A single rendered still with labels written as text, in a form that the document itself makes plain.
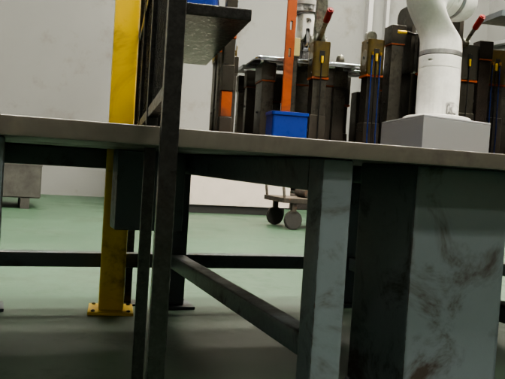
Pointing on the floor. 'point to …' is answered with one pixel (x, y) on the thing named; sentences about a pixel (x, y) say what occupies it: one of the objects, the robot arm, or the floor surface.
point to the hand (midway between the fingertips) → (302, 57)
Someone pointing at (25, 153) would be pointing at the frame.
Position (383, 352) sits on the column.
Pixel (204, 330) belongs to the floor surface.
